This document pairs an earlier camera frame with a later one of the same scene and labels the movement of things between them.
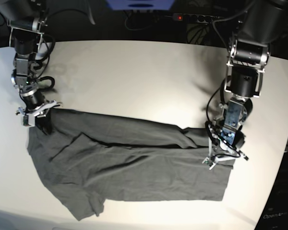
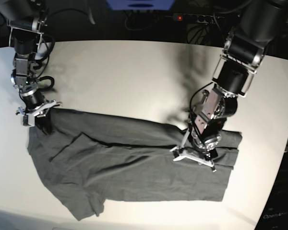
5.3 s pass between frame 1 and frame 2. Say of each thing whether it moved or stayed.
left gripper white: moved
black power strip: stayed
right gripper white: stayed
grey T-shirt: stayed
